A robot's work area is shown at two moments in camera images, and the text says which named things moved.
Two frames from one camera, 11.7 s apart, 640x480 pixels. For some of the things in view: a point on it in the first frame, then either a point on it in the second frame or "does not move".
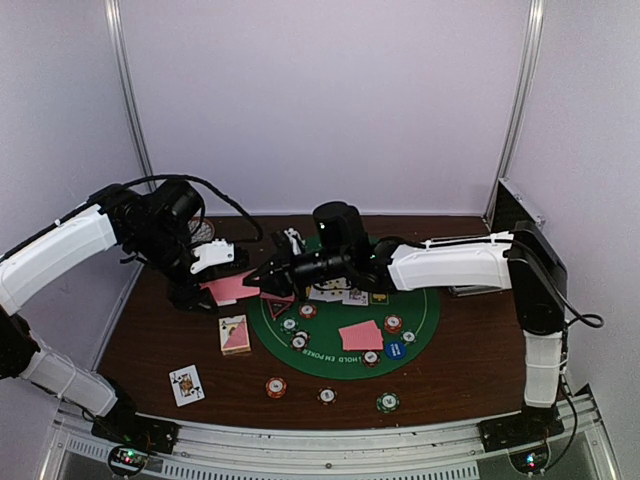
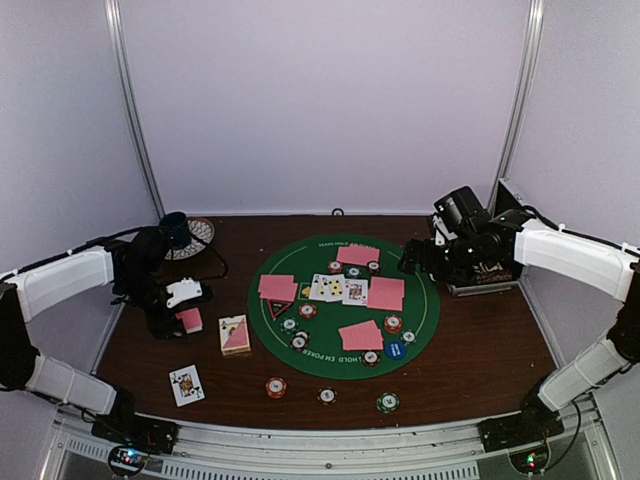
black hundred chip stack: [327, 395] does not move
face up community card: [324, 295] does not move
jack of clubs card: [187, 386] does not move
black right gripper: [277, 276] -> [412, 250]
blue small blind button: [395, 349] does not move
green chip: [289, 324] does not move
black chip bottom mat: [370, 358] does not move
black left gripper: [183, 295] -> [161, 326]
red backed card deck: [226, 291] -> [192, 320]
